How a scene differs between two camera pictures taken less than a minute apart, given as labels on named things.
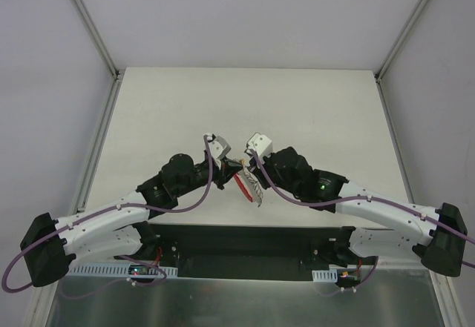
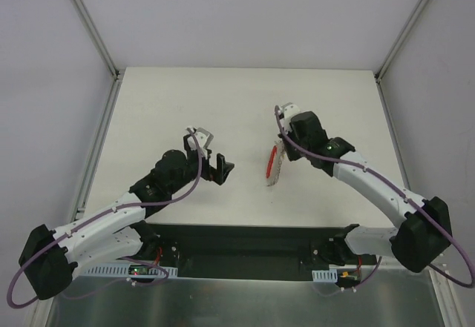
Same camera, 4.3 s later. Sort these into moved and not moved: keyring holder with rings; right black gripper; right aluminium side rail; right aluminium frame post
Moved: right black gripper; keyring holder with rings
Not moved: right aluminium side rail; right aluminium frame post
